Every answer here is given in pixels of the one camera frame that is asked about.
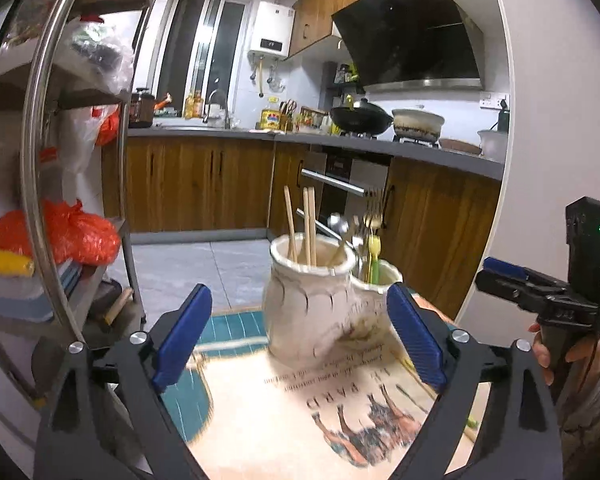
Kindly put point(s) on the kitchen window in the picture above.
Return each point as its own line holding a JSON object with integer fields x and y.
{"x": 200, "y": 55}

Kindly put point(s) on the wooden base cabinets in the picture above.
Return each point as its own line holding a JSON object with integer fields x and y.
{"x": 195, "y": 185}

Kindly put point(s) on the stainless steel oven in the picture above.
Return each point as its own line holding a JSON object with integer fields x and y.
{"x": 352, "y": 180}

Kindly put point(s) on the dark red cooker pot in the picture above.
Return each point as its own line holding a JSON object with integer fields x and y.
{"x": 142, "y": 110}

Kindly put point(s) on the red plastic bag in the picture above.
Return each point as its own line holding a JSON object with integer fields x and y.
{"x": 108, "y": 127}

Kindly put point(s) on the metal shelf rack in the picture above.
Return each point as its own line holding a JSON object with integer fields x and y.
{"x": 32, "y": 125}

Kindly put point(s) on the gold fork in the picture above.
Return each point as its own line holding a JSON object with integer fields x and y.
{"x": 376, "y": 210}

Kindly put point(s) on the wooden upper cabinets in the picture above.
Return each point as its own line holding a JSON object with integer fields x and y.
{"x": 325, "y": 5}

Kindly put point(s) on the wooden side cabinet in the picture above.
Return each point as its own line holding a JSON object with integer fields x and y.
{"x": 440, "y": 230}

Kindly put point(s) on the silver spoon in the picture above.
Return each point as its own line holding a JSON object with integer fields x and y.
{"x": 336, "y": 225}

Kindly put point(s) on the pair of oil bottles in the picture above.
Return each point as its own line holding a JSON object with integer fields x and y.
{"x": 193, "y": 106}

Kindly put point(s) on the wall socket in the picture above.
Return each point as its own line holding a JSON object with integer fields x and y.
{"x": 494, "y": 100}

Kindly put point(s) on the stacked grey blue containers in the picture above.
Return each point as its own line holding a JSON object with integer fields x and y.
{"x": 25, "y": 300}

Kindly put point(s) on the printed teal tablecloth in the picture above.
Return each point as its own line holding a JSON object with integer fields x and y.
{"x": 290, "y": 410}

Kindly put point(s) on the white cooking pot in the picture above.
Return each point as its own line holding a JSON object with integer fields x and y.
{"x": 417, "y": 122}

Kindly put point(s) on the yellow packet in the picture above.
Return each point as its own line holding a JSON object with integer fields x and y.
{"x": 10, "y": 263}

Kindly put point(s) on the orange plastic bag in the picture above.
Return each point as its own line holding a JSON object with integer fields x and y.
{"x": 65, "y": 235}

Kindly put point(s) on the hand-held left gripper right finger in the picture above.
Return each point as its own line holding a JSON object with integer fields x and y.
{"x": 415, "y": 335}

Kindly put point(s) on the white water heater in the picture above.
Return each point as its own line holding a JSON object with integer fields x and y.
{"x": 271, "y": 30}

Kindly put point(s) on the black range hood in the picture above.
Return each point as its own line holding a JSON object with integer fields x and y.
{"x": 410, "y": 35}

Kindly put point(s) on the grey kitchen countertop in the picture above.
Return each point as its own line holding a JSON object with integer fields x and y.
{"x": 290, "y": 137}

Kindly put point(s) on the white ceramic double utensil holder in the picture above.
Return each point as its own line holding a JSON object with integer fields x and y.
{"x": 305, "y": 310}

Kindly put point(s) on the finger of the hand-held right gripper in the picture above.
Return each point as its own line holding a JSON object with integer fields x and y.
{"x": 505, "y": 267}
{"x": 510, "y": 290}

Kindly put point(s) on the clear plastic bag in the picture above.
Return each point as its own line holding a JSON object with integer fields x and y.
{"x": 97, "y": 55}

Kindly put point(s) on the person's right hand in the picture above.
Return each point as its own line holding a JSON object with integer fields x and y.
{"x": 542, "y": 355}

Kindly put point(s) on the white plastic bag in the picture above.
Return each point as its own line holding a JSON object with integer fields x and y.
{"x": 80, "y": 150}

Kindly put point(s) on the person's right forearm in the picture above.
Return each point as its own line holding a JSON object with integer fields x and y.
{"x": 597, "y": 395}

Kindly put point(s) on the yellow oil bottle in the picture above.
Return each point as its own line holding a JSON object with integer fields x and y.
{"x": 270, "y": 119}

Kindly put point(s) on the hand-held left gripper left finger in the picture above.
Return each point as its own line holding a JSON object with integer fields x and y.
{"x": 180, "y": 340}

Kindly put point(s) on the chrome sink faucet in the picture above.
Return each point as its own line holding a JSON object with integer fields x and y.
{"x": 219, "y": 107}

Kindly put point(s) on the silver fork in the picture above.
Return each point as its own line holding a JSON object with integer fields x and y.
{"x": 362, "y": 232}

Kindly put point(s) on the black wok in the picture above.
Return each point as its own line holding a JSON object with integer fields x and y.
{"x": 362, "y": 117}

